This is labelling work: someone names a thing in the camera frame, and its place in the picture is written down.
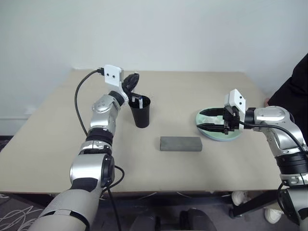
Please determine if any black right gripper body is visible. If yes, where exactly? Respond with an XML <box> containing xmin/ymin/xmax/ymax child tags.
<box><xmin>222</xmin><ymin>105</ymin><xmax>241</xmax><ymax>135</ymax></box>

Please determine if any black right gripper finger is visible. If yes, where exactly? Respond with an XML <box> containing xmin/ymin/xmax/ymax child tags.
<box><xmin>198</xmin><ymin>108</ymin><xmax>226</xmax><ymax>116</ymax></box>
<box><xmin>196</xmin><ymin>123</ymin><xmax>226</xmax><ymax>133</ymax></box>

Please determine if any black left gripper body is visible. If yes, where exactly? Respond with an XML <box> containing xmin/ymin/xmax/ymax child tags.
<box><xmin>121</xmin><ymin>76</ymin><xmax>134</xmax><ymax>93</ymax></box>

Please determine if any light green plate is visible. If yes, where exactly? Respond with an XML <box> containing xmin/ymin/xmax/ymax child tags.
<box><xmin>194</xmin><ymin>107</ymin><xmax>243</xmax><ymax>140</ymax></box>

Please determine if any black plastic cup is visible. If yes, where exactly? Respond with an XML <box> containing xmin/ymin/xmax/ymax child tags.
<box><xmin>128</xmin><ymin>95</ymin><xmax>152</xmax><ymax>128</ymax></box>

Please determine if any grey glasses case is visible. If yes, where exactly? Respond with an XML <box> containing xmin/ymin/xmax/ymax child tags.
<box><xmin>160</xmin><ymin>136</ymin><xmax>202</xmax><ymax>153</ymax></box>

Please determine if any light blue plate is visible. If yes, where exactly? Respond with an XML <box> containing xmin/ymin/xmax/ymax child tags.
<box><xmin>198</xmin><ymin>129</ymin><xmax>242</xmax><ymax>142</ymax></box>

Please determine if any white shoe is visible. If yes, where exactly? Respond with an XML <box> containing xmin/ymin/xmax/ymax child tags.
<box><xmin>264</xmin><ymin>207</ymin><xmax>283</xmax><ymax>225</ymax></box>
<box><xmin>231</xmin><ymin>191</ymin><xmax>251</xmax><ymax>206</ymax></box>

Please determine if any person in black clothing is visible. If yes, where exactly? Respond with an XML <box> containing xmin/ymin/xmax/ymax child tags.
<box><xmin>268</xmin><ymin>52</ymin><xmax>308</xmax><ymax>111</ymax></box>

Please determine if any dark rounded shape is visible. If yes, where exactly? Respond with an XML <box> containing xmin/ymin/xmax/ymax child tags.
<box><xmin>179</xmin><ymin>207</ymin><xmax>218</xmax><ymax>231</ymax></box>

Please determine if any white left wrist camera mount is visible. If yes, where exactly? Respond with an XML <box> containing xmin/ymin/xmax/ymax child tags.
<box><xmin>103</xmin><ymin>64</ymin><xmax>128</xmax><ymax>102</ymax></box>

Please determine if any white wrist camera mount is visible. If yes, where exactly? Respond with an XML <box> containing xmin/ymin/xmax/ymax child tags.
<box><xmin>224</xmin><ymin>89</ymin><xmax>247</xmax><ymax>116</ymax></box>
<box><xmin>103</xmin><ymin>64</ymin><xmax>128</xmax><ymax>102</ymax></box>

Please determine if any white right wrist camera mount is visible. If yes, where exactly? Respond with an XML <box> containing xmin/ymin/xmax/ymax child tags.
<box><xmin>224</xmin><ymin>89</ymin><xmax>247</xmax><ymax>116</ymax></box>

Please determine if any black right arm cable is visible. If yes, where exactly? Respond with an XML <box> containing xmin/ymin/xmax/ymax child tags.
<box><xmin>238</xmin><ymin>121</ymin><xmax>308</xmax><ymax>217</ymax></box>

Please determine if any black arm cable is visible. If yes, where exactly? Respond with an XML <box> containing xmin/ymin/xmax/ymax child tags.
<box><xmin>238</xmin><ymin>121</ymin><xmax>308</xmax><ymax>217</ymax></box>
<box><xmin>75</xmin><ymin>68</ymin><xmax>126</xmax><ymax>231</ymax></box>

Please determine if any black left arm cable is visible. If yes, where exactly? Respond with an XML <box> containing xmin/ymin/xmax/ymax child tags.
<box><xmin>75</xmin><ymin>68</ymin><xmax>126</xmax><ymax>231</ymax></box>

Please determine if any black table leg frame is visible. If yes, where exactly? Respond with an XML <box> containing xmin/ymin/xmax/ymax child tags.
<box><xmin>229</xmin><ymin>189</ymin><xmax>291</xmax><ymax>218</ymax></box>

